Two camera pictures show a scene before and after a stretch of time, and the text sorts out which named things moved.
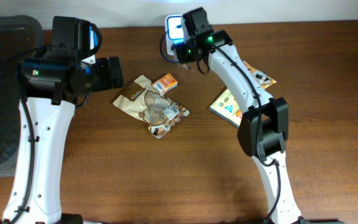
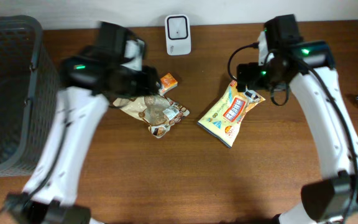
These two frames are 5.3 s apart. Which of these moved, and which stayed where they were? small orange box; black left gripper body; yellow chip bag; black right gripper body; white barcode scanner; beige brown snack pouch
Moved: black right gripper body; yellow chip bag; black left gripper body
Stayed: white barcode scanner; beige brown snack pouch; small orange box
